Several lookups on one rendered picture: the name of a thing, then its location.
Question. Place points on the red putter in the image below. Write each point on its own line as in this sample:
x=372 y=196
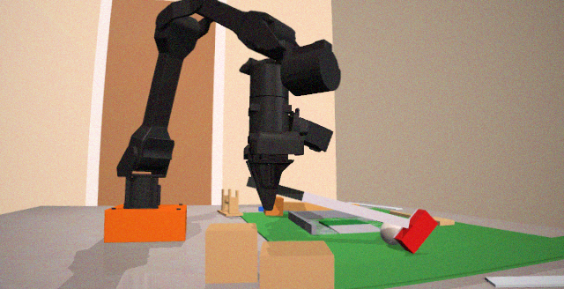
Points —
x=412 y=233

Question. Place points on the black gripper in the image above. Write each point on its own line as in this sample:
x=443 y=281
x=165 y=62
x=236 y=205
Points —
x=269 y=143

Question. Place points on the white golf ball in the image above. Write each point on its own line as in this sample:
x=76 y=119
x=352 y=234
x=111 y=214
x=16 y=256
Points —
x=388 y=232

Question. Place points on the green flat mat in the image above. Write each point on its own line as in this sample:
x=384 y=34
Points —
x=356 y=247

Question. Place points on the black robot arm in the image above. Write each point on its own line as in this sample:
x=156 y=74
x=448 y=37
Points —
x=301 y=70

